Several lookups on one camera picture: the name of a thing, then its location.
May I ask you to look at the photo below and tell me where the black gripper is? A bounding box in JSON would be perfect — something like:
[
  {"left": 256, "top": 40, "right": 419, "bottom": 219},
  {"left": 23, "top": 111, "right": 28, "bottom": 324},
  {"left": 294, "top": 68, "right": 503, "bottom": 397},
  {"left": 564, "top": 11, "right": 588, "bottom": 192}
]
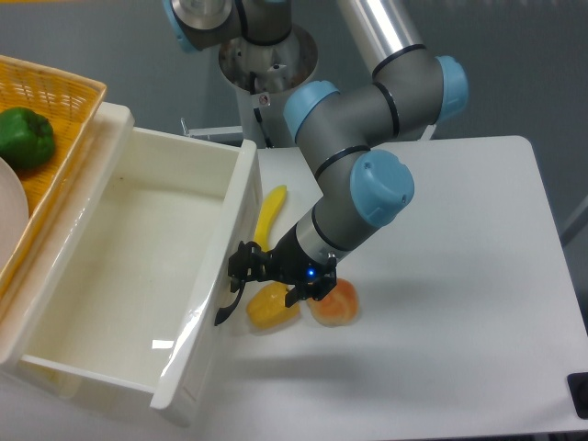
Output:
[{"left": 228, "top": 238, "right": 337, "bottom": 308}]

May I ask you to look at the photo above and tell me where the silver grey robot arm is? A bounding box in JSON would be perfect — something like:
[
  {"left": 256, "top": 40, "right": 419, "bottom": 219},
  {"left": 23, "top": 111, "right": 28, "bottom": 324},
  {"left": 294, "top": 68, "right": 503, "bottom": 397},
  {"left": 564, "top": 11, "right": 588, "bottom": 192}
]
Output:
[{"left": 164, "top": 1, "right": 469, "bottom": 306}]

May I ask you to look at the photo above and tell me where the white drawer cabinet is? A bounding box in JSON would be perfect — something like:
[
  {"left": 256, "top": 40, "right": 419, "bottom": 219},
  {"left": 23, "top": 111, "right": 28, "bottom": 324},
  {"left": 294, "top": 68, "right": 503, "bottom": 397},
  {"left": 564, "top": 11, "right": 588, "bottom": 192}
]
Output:
[{"left": 1, "top": 103, "right": 134, "bottom": 398}]

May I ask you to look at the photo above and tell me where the yellow bell pepper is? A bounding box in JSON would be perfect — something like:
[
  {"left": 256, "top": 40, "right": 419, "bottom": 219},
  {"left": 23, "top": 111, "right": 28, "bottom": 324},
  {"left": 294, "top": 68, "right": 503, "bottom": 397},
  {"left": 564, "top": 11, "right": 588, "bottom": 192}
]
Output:
[{"left": 246, "top": 282, "right": 300, "bottom": 330}]

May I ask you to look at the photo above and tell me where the orange bread roll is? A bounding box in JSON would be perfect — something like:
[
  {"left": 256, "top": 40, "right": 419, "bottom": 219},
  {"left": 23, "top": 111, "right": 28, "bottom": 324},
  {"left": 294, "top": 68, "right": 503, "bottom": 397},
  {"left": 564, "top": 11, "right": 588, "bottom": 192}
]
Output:
[{"left": 307, "top": 278, "right": 359, "bottom": 327}]

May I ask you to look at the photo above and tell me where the yellow banana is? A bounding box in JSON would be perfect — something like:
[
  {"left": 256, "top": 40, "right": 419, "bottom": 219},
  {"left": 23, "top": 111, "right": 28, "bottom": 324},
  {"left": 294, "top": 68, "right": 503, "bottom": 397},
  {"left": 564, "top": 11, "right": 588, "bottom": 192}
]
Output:
[{"left": 254, "top": 185, "right": 288, "bottom": 252}]

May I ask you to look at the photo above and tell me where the white plate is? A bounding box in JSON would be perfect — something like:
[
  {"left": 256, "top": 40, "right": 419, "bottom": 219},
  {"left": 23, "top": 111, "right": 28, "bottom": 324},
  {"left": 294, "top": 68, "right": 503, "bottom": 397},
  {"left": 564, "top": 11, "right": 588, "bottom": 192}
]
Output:
[{"left": 0, "top": 160, "right": 28, "bottom": 268}]

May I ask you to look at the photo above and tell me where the yellow wicker basket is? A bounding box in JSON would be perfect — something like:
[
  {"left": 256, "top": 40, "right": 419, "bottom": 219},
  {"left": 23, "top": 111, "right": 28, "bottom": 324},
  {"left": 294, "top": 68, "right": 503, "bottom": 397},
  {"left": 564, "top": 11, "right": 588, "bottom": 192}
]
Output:
[{"left": 1, "top": 55, "right": 107, "bottom": 295}]

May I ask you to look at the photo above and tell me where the green bell pepper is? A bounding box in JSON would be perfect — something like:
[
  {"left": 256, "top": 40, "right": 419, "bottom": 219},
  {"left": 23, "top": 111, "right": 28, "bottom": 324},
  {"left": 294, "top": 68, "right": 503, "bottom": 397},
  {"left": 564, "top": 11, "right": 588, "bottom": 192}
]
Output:
[{"left": 1, "top": 107, "right": 55, "bottom": 170}]

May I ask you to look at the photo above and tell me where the black corner device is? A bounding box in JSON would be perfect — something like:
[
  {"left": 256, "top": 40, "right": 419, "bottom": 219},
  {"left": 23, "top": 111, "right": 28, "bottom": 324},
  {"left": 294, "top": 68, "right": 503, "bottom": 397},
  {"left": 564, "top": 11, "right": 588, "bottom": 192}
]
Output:
[{"left": 567, "top": 372, "right": 588, "bottom": 420}]

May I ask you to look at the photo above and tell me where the black base cable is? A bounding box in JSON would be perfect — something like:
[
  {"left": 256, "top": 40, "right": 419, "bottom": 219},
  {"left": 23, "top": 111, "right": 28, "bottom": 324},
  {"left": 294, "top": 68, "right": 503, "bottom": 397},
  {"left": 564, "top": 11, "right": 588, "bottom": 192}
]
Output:
[{"left": 248, "top": 71, "right": 273, "bottom": 149}]

